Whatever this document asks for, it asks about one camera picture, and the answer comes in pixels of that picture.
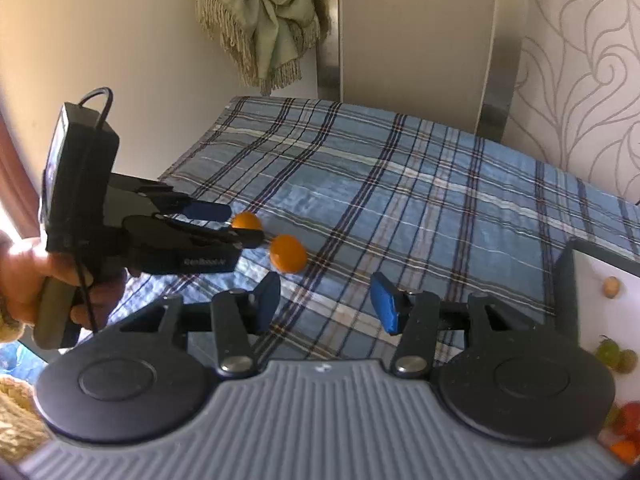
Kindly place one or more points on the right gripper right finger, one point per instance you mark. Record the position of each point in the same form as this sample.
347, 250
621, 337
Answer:
414, 317

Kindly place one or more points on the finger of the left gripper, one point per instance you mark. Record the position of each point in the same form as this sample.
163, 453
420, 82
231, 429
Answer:
244, 238
200, 210

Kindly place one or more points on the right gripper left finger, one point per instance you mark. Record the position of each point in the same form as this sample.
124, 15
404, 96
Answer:
237, 314

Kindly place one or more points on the yellow-orange oval fruit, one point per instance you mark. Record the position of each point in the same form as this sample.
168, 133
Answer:
287, 254

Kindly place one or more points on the large green fruit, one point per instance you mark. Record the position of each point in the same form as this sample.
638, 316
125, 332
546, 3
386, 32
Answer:
608, 352

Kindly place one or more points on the small orange-brown fruit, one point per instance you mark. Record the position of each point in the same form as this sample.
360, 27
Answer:
611, 287

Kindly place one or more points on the brown kiwi fruit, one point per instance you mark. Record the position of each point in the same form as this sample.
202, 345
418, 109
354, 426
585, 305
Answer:
627, 362

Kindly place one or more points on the red apple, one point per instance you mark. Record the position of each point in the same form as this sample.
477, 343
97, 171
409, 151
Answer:
627, 419

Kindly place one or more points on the orange mandarin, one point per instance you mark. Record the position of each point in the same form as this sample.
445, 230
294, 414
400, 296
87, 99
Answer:
626, 450

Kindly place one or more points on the person's left hand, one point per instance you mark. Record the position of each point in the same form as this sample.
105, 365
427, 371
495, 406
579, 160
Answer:
25, 266

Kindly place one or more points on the blue plaid tablecloth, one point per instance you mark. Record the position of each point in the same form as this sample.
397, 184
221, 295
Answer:
366, 190

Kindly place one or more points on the dark box white inside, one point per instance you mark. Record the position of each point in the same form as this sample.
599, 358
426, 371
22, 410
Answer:
586, 316

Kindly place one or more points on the green fringed curtain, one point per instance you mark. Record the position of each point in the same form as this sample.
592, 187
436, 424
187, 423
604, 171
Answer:
265, 38

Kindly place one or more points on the silver framed panel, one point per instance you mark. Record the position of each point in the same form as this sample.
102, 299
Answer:
451, 61

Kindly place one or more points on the black camera box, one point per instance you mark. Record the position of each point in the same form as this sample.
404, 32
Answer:
75, 177

